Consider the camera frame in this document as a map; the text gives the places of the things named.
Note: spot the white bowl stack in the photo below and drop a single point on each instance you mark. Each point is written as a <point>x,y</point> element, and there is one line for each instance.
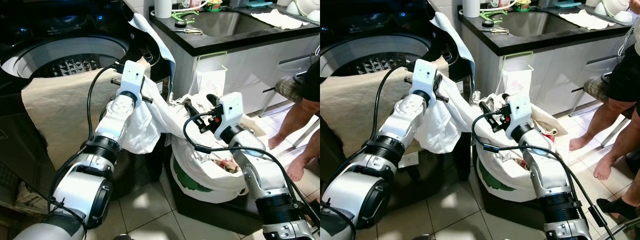
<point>615,10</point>
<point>302,10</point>

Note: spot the white plastic bag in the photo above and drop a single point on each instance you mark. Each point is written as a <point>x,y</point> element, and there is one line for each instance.
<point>209,82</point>
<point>516,81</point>

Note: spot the white kitchen cabinet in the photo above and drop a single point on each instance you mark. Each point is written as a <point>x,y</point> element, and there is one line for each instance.
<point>250,70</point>
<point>555,70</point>

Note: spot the floral patterned garment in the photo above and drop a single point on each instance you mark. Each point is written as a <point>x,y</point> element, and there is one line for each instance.
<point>226,166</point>
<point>524,164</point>

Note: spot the black washing machine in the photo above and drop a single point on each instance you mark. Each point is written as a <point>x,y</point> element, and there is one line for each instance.
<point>50,20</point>
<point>360,20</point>

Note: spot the plaid cushion stool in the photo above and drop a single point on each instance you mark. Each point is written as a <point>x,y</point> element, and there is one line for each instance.
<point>287,90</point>
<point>595,90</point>

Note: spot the white dish cloth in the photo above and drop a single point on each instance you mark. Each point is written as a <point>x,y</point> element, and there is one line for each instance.
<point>587,19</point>
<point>280,19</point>

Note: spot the white garment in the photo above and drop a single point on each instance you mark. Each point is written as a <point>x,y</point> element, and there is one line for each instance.
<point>440,125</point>
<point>165,110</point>

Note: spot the red white patterned clothes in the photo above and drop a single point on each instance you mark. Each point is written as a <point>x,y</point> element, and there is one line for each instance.
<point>380,65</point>
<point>75,65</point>

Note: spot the pink white container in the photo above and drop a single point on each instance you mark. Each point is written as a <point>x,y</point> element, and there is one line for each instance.
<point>500,4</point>
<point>192,4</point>

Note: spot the green red instant cup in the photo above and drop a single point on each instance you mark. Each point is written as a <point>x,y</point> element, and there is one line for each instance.
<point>523,5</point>
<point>214,5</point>

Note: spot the beige cloth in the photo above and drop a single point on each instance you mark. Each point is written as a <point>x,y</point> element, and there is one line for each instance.
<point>60,110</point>
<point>360,110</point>

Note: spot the black stool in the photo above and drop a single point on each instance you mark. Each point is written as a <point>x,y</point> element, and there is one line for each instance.
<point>215,212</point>
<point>515,215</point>

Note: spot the white cylinder roll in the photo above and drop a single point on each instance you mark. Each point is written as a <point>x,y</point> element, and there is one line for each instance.
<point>163,8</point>
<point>471,7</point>

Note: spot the person in black sock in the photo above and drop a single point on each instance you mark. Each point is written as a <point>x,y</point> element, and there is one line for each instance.
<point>617,207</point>

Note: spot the scissors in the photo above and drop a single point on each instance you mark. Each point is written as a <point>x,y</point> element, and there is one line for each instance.
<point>500,30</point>
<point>192,31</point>

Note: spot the teal plastic item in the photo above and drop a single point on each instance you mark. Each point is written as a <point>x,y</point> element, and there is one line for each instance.
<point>260,3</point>
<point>569,3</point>

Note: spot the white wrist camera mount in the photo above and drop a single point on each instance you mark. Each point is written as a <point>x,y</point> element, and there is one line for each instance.
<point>425,75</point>
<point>134,75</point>
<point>520,110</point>
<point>231,110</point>

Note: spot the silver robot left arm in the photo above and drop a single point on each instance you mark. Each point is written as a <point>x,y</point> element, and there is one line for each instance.
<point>85,185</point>
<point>380,185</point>

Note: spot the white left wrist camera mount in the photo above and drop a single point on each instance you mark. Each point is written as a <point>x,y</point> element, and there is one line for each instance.
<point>134,75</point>
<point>425,75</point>

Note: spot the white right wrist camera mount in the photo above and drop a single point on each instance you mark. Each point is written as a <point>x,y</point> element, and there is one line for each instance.
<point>231,110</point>
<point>520,110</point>

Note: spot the light blue cloth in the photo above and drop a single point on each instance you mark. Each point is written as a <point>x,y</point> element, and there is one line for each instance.
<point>155,45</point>
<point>457,45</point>

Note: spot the black countertop with sink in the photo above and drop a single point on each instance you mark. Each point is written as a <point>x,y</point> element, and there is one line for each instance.
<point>530,44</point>
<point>225,44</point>

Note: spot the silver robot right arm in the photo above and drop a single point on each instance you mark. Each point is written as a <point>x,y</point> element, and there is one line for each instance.
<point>550,175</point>
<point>260,175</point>

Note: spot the person in black shorts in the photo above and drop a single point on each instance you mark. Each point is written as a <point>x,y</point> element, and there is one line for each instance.
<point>300,117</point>
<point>605,125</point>

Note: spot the beige woven sack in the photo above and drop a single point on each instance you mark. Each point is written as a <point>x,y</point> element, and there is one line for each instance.
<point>31,200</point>

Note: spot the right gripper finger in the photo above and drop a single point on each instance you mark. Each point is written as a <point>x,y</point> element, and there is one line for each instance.
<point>192,109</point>
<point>505,98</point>
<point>212,100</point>
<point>486,110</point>

